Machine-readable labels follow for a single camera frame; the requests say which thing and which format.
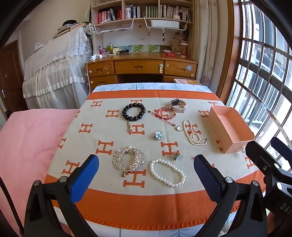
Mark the wooden desk with drawers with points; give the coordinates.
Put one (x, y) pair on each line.
(136, 66)

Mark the row of red books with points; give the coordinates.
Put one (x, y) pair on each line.
(103, 16)

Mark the white drawer safety lock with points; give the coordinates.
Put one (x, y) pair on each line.
(161, 68)

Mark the piano with lace cover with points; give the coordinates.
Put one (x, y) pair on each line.
(54, 73)

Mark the row of green white books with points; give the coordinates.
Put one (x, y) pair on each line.
(148, 11)

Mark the black flashlight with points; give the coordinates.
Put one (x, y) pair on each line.
(122, 52)

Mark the stack of books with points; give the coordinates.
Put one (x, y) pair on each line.
(68, 29)

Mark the red white paper cup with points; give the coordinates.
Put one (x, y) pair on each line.
(183, 50)

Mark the pale curtain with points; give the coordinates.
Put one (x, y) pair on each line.
(209, 45)

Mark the orange beige printed blanket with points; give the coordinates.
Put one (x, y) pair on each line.
(109, 134)

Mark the row of pale books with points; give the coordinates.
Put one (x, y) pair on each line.
(171, 12)

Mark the pink bed sheet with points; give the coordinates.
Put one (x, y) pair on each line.
(27, 148)

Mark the orange picture book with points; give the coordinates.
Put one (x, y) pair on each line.
(186, 81)

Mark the white plastic tray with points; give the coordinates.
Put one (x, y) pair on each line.
(166, 23)

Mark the window with metal grille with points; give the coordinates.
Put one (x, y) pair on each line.
(262, 68)

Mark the floral picture strip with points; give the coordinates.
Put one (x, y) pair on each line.
(139, 48)

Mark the white charger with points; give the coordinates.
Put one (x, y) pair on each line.
(97, 57)

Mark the black hat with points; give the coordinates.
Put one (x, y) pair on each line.
(69, 22)

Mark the pen holder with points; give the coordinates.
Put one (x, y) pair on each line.
(102, 50)

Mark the wooden bookshelf hutch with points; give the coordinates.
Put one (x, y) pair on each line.
(146, 34)

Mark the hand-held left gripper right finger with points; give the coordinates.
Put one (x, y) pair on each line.
(205, 175)

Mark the brown paper bouquet bag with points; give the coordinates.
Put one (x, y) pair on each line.
(176, 44)

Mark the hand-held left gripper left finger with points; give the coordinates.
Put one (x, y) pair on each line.
(85, 175)

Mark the brown wooden door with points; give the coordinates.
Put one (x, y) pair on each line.
(11, 75)

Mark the tree print bed sheet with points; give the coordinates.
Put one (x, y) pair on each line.
(118, 87)

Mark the pink cardboard box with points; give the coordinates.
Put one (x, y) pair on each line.
(228, 127)

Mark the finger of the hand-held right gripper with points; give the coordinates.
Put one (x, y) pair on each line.
(282, 152)
(260, 157)

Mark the silver rhinestone hair clip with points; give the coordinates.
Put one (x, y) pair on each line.
(130, 126)

